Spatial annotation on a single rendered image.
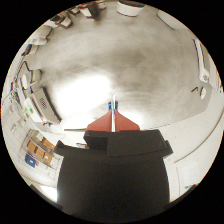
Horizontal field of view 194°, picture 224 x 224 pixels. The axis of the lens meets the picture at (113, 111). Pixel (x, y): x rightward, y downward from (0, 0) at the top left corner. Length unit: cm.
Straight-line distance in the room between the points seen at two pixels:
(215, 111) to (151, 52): 104
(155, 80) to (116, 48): 15
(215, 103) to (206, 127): 33
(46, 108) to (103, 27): 35
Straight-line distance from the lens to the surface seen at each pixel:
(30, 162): 265
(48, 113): 34
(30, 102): 31
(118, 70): 20
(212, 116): 116
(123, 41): 21
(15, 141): 278
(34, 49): 40
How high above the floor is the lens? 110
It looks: 53 degrees down
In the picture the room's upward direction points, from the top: 180 degrees clockwise
